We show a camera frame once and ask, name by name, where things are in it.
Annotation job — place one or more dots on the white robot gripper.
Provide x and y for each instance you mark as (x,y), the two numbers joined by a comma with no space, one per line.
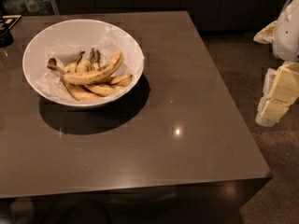
(287,34)

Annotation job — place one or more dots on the long yellow banana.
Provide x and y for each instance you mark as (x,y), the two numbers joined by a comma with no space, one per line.
(90,77)

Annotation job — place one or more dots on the yellow banana bunch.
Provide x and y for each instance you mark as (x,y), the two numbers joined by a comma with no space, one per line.
(103,88)

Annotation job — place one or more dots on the white paper bowl liner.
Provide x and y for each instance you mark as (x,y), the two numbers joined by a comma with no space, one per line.
(84,62)

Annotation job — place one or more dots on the white ceramic bowl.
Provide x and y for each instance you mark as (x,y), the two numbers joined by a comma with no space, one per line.
(64,41)

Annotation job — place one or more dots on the shelf with bottles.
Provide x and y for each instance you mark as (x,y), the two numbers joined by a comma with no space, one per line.
(29,7)

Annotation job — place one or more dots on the black object at left edge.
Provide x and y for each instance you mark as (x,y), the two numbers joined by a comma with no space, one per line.
(6,23)

